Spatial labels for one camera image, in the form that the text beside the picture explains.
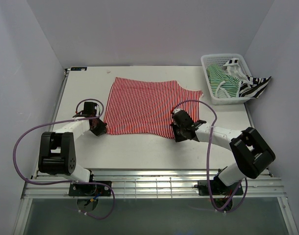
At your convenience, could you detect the red white striped tank top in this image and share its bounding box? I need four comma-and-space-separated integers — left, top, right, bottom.
104, 77, 203, 139

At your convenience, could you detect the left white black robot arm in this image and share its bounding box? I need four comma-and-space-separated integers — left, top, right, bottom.
38, 99, 107, 196

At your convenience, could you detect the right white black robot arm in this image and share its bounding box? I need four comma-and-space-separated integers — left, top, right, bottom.
171, 109, 275, 194

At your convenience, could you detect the green white striped tank top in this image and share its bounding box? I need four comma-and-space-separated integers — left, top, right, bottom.
206, 64, 241, 98

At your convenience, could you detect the black white striped tank top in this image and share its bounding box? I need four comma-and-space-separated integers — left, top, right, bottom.
223, 57, 273, 99

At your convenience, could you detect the blue label sticker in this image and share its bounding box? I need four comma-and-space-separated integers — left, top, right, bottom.
70, 67, 87, 71

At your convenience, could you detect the white plastic basket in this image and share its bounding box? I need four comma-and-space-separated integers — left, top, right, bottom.
200, 53, 253, 105

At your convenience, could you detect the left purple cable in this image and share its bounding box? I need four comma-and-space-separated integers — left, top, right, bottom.
13, 98, 116, 220

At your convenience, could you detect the aluminium frame rail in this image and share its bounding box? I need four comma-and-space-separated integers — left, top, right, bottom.
22, 170, 287, 199

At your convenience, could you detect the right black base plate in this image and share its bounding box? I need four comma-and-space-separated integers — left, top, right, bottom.
195, 179, 244, 196

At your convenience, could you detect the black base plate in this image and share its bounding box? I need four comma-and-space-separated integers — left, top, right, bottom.
195, 179, 244, 196
68, 181, 112, 197

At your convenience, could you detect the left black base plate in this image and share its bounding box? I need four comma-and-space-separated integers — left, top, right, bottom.
68, 181, 112, 197

